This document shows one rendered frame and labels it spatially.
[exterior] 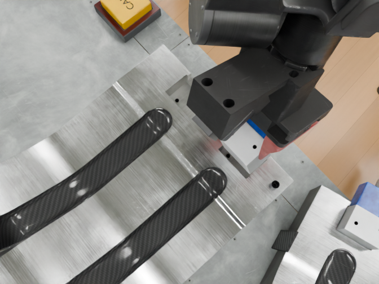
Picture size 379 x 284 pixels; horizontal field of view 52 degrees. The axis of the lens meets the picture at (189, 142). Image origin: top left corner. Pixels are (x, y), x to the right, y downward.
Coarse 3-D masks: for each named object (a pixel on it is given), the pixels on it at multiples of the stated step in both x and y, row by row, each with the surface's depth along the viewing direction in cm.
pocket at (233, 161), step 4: (220, 148) 52; (224, 148) 54; (224, 152) 54; (228, 152) 54; (224, 156) 54; (228, 156) 55; (228, 160) 54; (232, 160) 54; (232, 164) 54; (236, 164) 54; (236, 168) 54; (240, 168) 54; (240, 172) 53; (244, 172) 53; (252, 172) 53; (244, 176) 53; (248, 176) 53
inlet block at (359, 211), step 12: (360, 192) 53; (372, 192) 52; (360, 204) 52; (372, 204) 52; (348, 216) 51; (360, 216) 50; (372, 216) 50; (336, 228) 52; (348, 228) 50; (360, 228) 50; (372, 228) 50; (360, 240) 50; (372, 240) 49
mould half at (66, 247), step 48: (144, 96) 53; (48, 144) 52; (96, 144) 52; (192, 144) 52; (0, 192) 47; (96, 192) 51; (144, 192) 51; (240, 192) 50; (48, 240) 46; (96, 240) 48; (192, 240) 49
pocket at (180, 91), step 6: (186, 78) 56; (174, 84) 54; (180, 84) 56; (186, 84) 57; (168, 90) 54; (174, 90) 56; (180, 90) 57; (186, 90) 57; (174, 96) 56; (180, 96) 56; (186, 96) 56; (180, 102) 56; (186, 102) 56; (180, 108) 56; (186, 108) 56; (186, 114) 56; (192, 114) 56
